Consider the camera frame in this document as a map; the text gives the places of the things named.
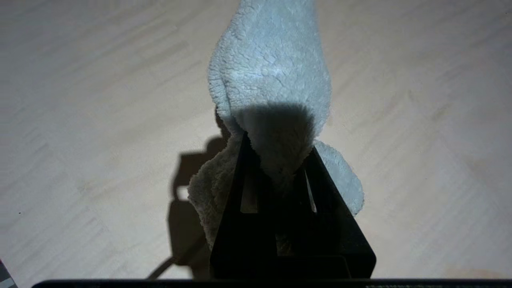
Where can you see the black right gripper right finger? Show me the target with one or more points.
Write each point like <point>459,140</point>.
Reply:
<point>336,240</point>

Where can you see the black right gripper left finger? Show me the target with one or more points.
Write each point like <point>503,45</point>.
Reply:
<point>240,240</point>

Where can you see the light blue fluffy cloth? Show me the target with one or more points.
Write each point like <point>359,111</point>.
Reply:
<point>272,64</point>

